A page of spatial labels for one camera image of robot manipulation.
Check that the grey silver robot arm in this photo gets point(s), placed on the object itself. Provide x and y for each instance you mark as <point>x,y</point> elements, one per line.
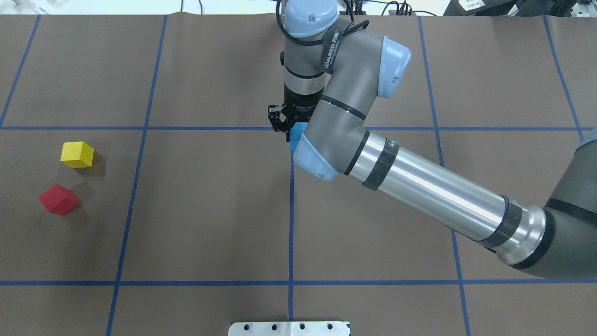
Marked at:
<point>334,71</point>

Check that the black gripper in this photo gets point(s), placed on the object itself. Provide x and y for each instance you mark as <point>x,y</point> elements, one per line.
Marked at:
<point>300,108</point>

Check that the red wooden cube block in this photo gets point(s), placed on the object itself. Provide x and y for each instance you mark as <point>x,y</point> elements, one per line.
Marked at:
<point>58,200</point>

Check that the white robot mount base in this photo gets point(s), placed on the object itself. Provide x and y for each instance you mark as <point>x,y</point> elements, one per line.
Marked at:
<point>291,328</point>

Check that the blue wooden cube block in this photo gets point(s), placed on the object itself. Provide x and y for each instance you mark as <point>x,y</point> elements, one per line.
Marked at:
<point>295,134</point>

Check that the yellow wooden cube block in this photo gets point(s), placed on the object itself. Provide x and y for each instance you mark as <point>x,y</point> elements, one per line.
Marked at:
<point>77,155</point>

